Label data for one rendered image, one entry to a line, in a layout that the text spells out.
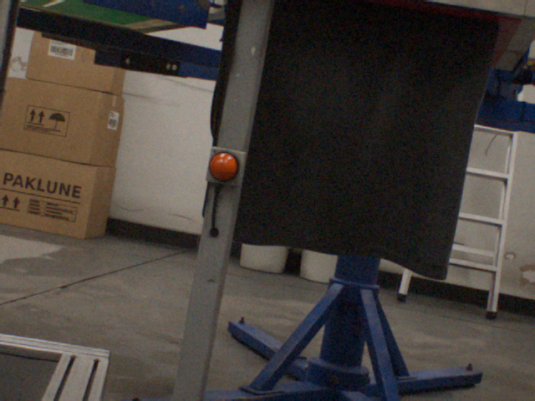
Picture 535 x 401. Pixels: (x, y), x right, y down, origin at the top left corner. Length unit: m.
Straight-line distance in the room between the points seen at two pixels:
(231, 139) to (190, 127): 5.06
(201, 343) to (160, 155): 5.10
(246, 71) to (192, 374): 0.44
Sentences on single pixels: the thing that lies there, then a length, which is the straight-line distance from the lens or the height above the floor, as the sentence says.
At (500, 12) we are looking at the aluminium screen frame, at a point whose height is 0.95.
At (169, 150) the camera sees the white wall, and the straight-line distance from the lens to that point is 6.62.
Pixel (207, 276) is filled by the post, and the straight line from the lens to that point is 1.55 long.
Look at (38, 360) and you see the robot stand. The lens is 2.15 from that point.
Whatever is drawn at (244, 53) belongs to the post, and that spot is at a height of 0.81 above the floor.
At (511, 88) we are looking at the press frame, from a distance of 3.01.
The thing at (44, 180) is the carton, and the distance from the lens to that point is 6.34.
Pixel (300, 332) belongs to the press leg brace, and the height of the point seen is 0.21.
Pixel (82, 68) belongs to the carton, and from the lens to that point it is 6.35.
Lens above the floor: 0.68
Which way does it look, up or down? 3 degrees down
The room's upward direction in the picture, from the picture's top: 10 degrees clockwise
